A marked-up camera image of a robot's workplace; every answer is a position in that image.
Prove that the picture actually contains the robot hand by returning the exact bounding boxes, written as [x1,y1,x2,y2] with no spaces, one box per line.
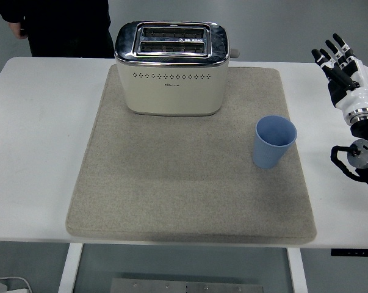
[311,32,368,113]

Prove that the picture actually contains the blue ribbed plastic cup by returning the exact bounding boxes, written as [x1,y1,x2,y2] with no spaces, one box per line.
[251,115,298,170]

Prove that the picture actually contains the black table control panel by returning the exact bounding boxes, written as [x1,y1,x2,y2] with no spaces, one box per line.
[330,248,368,257]

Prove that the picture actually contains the cream and chrome toaster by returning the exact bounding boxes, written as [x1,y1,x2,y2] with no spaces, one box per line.
[114,20,241,117]

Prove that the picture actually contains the white table leg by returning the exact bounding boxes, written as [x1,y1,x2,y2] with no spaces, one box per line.
[286,247,309,293]
[57,243,84,293]

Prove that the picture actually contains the beige felt mat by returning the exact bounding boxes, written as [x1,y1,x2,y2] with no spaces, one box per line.
[65,66,318,245]

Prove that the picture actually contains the grey metal plate with screws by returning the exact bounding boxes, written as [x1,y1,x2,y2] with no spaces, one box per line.
[109,277,264,293]

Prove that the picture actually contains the person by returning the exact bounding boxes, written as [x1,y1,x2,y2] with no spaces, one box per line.
[0,0,116,59]

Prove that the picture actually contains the person's hand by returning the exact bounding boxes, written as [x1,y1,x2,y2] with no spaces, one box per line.
[8,21,29,40]

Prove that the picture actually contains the white box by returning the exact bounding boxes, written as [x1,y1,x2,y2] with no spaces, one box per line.
[0,276,32,293]

